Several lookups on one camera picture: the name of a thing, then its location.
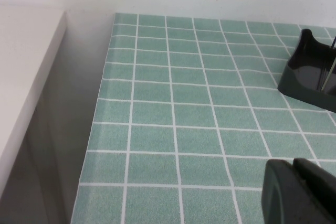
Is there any black tray wire lid rack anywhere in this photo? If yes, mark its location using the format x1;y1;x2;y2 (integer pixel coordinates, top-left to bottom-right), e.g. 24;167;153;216
277;28;336;112

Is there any white cabinet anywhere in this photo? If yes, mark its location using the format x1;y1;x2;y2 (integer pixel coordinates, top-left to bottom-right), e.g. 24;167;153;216
0;4;79;224

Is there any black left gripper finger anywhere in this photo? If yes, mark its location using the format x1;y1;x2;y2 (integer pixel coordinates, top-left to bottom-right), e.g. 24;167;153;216
260;157;336;224

